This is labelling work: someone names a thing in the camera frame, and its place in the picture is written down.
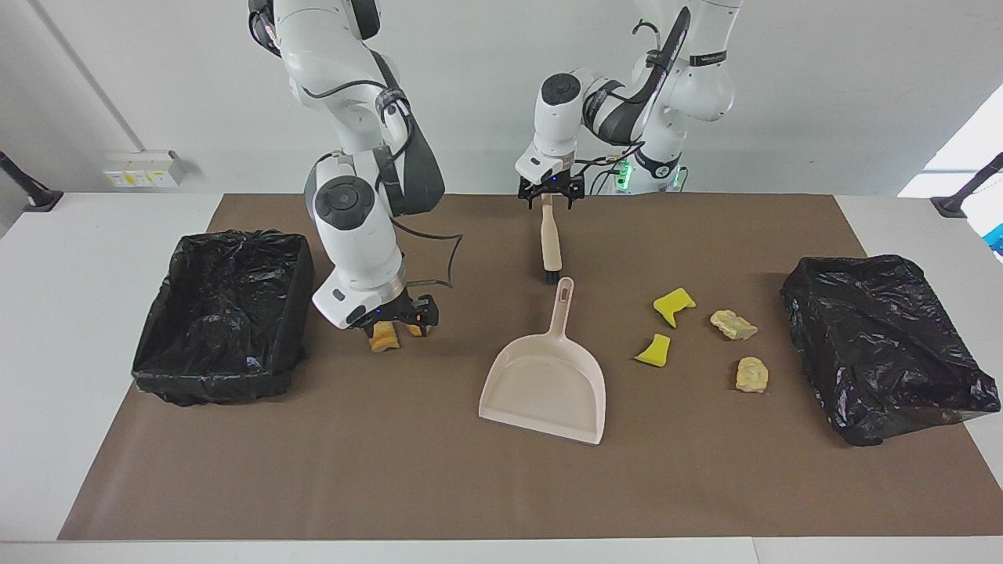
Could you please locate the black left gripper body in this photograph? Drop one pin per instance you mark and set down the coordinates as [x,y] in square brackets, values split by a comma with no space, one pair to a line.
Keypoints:
[552,186]

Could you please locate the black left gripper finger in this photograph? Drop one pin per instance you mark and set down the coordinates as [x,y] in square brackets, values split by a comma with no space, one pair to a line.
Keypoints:
[530,193]
[576,196]

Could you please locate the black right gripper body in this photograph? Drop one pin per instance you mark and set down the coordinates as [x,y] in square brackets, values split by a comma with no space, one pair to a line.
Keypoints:
[400,309]

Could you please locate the striped orange bread roll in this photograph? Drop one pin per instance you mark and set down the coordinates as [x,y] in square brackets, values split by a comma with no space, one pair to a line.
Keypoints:
[385,341]

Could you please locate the beige hand brush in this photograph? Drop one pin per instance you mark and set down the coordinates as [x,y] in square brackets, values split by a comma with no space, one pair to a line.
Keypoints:
[551,243]

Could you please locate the beige plastic dustpan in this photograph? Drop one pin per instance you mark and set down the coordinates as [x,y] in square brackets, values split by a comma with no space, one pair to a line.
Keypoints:
[548,384]

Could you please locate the notched yellow sponge piece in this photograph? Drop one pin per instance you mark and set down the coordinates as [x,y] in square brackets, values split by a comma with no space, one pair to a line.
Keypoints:
[672,302]

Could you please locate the wedge yellow sponge piece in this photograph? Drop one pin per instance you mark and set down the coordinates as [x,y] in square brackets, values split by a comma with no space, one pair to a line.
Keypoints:
[655,352]

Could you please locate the pale foam lump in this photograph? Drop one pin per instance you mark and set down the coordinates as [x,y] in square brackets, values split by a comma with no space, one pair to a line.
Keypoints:
[751,375]
[733,324]

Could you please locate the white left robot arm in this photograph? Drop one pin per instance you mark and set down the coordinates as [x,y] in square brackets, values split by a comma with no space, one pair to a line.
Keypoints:
[564,125]

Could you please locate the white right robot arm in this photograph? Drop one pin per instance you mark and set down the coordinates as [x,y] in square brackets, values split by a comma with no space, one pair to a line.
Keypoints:
[353,235]

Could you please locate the square bin with black bag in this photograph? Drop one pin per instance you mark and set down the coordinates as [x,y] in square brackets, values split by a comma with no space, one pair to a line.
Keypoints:
[219,313]

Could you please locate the slanted bin with black bag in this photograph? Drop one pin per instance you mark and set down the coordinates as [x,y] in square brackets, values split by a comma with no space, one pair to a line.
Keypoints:
[878,352]

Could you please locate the brown paper table mat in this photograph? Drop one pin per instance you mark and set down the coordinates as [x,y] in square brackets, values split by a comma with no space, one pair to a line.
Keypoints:
[439,486]

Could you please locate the black stand foot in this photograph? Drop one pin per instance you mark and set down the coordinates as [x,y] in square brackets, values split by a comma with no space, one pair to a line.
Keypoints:
[952,205]
[35,196]

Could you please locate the blue object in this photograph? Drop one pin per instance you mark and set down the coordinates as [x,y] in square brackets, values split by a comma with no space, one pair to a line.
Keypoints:
[997,241]

